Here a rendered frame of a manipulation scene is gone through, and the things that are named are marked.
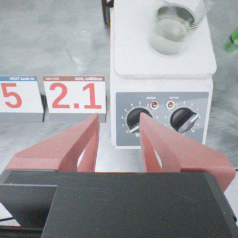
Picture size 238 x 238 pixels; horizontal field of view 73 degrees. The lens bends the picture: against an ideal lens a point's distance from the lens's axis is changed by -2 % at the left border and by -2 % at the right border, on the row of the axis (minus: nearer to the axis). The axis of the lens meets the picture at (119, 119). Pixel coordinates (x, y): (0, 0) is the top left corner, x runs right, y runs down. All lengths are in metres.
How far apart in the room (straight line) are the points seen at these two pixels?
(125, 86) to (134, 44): 0.05
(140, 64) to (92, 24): 0.18
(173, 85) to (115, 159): 0.13
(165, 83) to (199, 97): 0.05
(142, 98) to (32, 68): 0.21
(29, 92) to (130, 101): 0.16
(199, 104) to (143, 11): 0.14
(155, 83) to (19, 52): 0.26
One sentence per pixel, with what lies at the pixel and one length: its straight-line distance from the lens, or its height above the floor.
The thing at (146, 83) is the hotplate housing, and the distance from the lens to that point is 0.21.
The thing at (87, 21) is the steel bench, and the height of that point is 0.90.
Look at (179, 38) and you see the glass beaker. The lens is 0.18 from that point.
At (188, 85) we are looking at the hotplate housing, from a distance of 0.22.
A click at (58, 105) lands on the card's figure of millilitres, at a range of 0.27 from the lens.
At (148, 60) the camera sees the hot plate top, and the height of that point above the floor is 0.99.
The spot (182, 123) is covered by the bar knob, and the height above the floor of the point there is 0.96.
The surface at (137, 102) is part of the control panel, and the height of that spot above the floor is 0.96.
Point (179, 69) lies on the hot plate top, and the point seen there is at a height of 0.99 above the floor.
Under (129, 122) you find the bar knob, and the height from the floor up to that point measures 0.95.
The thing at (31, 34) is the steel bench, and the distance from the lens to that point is 0.38.
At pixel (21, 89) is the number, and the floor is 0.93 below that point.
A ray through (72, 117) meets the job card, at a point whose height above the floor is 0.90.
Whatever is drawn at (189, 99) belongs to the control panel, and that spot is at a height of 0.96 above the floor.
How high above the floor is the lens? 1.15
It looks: 76 degrees down
